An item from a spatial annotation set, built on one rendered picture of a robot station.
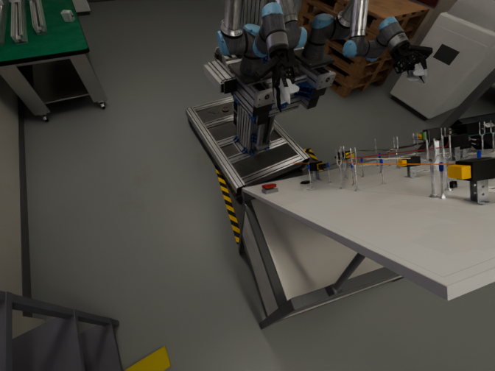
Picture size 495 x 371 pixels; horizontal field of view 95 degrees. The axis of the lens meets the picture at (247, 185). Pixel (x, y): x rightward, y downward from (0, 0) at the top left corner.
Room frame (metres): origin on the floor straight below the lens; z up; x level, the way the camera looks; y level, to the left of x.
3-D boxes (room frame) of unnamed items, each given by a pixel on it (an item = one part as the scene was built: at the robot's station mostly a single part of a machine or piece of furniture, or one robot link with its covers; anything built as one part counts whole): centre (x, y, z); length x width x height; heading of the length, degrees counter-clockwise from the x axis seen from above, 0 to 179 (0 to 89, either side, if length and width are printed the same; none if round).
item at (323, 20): (1.70, -0.35, 1.33); 0.13 x 0.12 x 0.14; 107
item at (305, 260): (0.62, -0.65, 0.60); 1.17 x 0.58 x 0.40; 112
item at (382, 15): (3.99, -1.26, 0.51); 1.44 x 0.99 x 1.02; 37
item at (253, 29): (1.41, 0.07, 1.33); 0.13 x 0.12 x 0.14; 117
